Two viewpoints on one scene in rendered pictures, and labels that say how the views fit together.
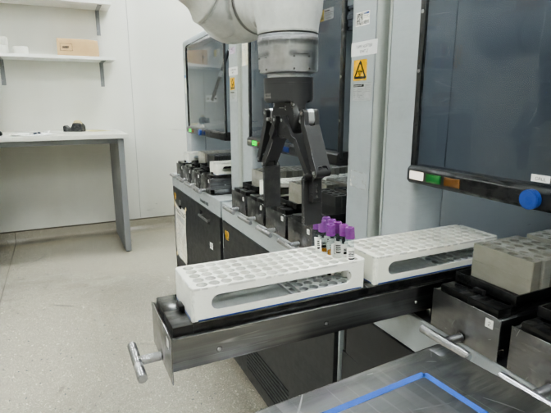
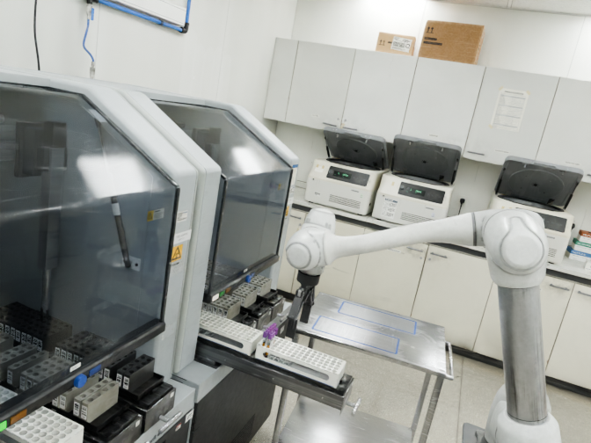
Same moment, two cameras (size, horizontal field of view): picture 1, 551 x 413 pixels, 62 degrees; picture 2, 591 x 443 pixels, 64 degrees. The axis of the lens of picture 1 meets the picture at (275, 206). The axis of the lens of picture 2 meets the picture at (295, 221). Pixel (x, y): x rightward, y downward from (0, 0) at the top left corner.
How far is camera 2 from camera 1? 2.14 m
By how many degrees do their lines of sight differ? 129
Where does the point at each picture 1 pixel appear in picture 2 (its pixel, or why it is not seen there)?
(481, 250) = (229, 309)
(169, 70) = not seen: outside the picture
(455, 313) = not seen: hidden behind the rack
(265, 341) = not seen: hidden behind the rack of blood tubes
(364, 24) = (183, 221)
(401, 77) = (202, 250)
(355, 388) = (331, 336)
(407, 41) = (207, 228)
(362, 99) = (177, 272)
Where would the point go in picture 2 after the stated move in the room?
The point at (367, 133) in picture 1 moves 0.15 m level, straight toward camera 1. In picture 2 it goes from (178, 294) to (223, 291)
